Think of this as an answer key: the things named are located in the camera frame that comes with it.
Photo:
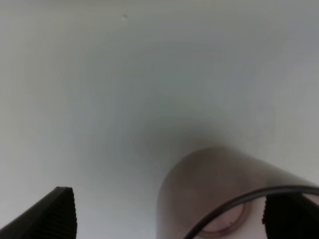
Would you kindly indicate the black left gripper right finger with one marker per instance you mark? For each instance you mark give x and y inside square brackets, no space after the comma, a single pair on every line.
[290,216]

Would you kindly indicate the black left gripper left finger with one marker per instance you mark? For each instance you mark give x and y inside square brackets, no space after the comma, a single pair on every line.
[52,217]

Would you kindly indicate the translucent purple plastic cup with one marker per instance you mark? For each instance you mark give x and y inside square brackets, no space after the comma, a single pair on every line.
[220,193]

